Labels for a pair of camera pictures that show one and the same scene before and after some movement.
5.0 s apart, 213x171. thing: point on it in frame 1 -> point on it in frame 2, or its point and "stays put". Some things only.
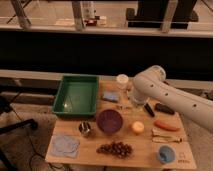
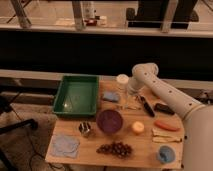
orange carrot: x=164 y=125 stays put
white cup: x=122 y=81 stays put
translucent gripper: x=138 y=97 -> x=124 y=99
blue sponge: x=111 y=95 stays put
